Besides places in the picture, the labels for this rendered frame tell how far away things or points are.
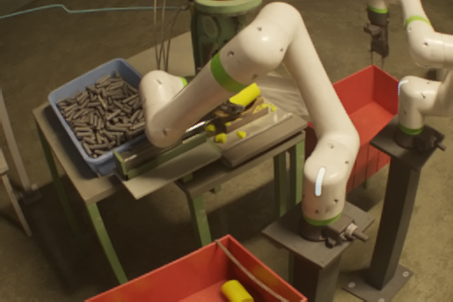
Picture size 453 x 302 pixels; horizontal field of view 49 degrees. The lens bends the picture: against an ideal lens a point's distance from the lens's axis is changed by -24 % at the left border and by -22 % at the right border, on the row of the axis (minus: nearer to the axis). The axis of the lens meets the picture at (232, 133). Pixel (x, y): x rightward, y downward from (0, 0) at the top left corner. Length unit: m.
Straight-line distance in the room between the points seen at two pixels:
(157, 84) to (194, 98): 0.21
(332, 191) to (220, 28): 0.61
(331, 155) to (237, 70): 0.36
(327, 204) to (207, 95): 0.43
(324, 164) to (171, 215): 1.69
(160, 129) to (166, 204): 1.58
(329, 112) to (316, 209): 0.27
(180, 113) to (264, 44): 0.34
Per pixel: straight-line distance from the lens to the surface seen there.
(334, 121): 1.68
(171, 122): 1.67
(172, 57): 2.56
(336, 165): 1.60
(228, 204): 3.21
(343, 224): 1.69
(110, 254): 2.13
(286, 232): 1.77
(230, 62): 1.46
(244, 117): 2.01
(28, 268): 3.13
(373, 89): 2.92
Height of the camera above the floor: 2.21
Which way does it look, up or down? 37 degrees down
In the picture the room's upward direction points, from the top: 6 degrees counter-clockwise
